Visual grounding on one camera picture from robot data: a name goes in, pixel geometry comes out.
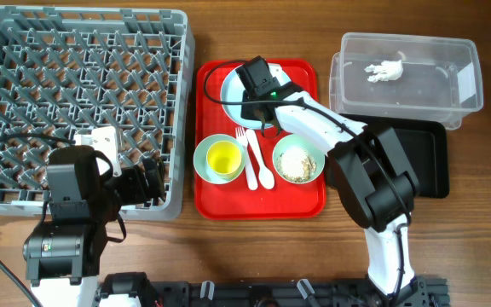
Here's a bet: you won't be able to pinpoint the green bowl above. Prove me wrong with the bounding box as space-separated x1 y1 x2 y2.
273 134 325 184

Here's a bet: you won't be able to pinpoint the yellow plastic cup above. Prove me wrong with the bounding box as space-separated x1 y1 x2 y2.
206 141 242 179

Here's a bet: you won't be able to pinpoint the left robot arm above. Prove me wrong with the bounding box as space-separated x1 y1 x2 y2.
23 145 164 306

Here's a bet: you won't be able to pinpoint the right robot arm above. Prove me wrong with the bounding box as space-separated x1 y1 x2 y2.
236 56 419 302

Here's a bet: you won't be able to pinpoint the grey plastic dishwasher rack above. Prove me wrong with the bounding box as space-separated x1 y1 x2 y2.
0 6 195 221

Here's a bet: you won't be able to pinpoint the white plastic fork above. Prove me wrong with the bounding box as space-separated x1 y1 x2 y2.
235 126 258 191

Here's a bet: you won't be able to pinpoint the light blue plate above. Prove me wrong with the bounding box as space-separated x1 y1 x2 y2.
220 62 293 130

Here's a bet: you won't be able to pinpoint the light blue small bowl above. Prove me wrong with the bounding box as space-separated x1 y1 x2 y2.
194 134 245 184

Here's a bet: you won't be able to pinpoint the rice and peanut scraps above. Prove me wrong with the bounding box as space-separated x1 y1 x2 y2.
277 147 317 182

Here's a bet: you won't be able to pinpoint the white plastic spoon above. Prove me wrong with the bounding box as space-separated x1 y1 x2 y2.
245 129 275 189

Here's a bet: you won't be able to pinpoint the red plastic tray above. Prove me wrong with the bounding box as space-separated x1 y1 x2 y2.
194 59 326 220

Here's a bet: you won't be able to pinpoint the clear plastic bin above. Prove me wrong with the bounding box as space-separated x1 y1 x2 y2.
329 32 484 130

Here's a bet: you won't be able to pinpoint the crumpled white tissue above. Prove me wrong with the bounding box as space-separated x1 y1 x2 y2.
364 61 403 83

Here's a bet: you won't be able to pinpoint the black plastic tray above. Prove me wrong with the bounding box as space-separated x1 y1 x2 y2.
344 114 450 199

